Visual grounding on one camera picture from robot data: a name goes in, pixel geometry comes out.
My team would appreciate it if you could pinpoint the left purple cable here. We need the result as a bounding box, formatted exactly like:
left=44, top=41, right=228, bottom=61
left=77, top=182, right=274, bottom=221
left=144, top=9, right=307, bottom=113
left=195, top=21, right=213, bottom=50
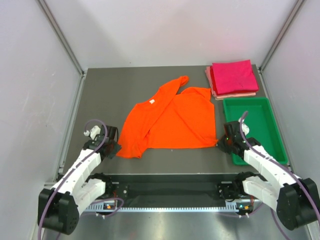
left=37, top=119, right=125, bottom=238

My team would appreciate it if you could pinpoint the left aluminium frame post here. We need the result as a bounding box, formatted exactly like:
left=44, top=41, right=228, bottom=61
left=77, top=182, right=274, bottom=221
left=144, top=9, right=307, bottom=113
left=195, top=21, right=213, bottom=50
left=36, top=0, right=85, bottom=76

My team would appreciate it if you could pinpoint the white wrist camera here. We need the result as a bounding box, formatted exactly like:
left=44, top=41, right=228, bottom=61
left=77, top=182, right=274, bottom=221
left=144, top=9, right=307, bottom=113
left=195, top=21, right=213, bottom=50
left=241, top=121, right=250, bottom=136
left=83, top=125, right=101, bottom=140

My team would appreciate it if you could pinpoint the aluminium frame post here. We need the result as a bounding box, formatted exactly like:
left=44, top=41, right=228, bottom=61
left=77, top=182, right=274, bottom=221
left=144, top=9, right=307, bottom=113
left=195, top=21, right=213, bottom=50
left=258, top=0, right=307, bottom=73
left=36, top=0, right=85, bottom=76

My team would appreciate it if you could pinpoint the red folded t shirt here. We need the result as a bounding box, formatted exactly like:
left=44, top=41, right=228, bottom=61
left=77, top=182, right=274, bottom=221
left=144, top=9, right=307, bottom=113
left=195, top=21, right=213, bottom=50
left=209, top=66, right=218, bottom=96

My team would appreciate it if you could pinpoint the orange t shirt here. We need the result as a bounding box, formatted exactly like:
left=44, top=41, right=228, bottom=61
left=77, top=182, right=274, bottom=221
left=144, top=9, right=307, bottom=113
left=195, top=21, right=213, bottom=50
left=117, top=76, right=218, bottom=159

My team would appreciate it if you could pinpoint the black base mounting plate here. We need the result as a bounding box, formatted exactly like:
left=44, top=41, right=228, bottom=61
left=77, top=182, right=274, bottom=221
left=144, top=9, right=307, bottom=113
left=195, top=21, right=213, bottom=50
left=90, top=173, right=249, bottom=208

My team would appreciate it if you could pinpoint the right aluminium frame post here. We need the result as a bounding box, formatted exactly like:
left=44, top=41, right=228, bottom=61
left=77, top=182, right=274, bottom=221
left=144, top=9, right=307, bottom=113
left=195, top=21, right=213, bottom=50
left=258, top=0, right=307, bottom=73

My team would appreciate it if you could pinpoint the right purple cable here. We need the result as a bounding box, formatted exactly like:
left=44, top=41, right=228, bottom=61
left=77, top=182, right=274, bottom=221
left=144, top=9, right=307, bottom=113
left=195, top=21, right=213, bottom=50
left=238, top=110, right=320, bottom=240

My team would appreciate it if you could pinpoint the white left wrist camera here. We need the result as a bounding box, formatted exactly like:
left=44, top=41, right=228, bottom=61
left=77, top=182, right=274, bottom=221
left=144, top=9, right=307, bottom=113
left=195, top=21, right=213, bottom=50
left=83, top=125, right=101, bottom=140

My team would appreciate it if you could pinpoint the pink folded t shirt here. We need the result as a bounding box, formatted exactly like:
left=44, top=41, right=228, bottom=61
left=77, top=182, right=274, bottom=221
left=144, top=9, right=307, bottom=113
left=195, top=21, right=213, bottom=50
left=204, top=66, right=256, bottom=101

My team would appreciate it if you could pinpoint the grey slotted cable duct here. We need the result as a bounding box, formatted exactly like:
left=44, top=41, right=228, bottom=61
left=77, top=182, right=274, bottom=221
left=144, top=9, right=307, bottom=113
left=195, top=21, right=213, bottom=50
left=84, top=200, right=250, bottom=213

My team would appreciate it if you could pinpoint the magenta folded t shirt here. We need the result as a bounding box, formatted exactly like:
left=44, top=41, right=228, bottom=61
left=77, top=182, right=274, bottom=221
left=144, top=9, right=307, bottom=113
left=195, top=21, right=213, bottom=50
left=210, top=59, right=259, bottom=95

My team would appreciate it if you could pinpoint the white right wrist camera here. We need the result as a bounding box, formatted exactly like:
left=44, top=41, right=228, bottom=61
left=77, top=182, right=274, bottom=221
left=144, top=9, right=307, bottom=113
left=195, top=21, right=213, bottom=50
left=241, top=121, right=250, bottom=136

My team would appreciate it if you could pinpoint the purple cable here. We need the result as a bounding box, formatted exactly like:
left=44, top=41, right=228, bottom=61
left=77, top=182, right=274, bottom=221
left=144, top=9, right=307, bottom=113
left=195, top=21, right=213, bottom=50
left=37, top=119, right=125, bottom=238
left=238, top=110, right=320, bottom=240

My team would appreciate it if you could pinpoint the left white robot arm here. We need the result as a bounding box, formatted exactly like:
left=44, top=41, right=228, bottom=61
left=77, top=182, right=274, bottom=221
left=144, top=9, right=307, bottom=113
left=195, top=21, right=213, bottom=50
left=37, top=125, right=124, bottom=235

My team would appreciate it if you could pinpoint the green plastic tray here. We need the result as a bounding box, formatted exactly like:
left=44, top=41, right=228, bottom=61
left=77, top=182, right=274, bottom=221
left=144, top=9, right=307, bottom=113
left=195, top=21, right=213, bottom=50
left=222, top=97, right=288, bottom=165

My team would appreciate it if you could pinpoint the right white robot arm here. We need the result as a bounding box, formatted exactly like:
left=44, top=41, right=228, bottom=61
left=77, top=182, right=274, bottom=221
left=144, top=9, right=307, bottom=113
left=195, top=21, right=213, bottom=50
left=217, top=120, right=320, bottom=230

